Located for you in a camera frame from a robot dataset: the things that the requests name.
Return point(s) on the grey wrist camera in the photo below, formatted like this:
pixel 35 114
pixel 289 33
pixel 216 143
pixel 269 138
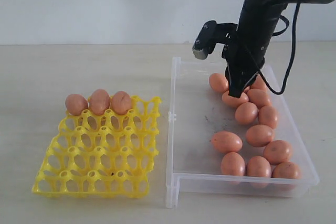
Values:
pixel 211 34

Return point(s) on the clear plastic bin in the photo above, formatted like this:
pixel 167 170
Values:
pixel 196 114

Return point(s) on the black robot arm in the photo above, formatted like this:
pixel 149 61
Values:
pixel 258 20

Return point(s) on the brown egg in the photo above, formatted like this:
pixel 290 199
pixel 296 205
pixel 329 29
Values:
pixel 269 116
pixel 234 102
pixel 259 84
pixel 258 166
pixel 121 103
pixel 232 164
pixel 75 104
pixel 246 113
pixel 218 82
pixel 259 135
pixel 259 97
pixel 225 141
pixel 277 152
pixel 288 170
pixel 99 101

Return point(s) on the yellow plastic egg tray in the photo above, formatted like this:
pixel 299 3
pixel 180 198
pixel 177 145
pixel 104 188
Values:
pixel 104 155

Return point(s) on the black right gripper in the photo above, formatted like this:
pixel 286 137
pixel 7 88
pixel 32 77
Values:
pixel 242 66

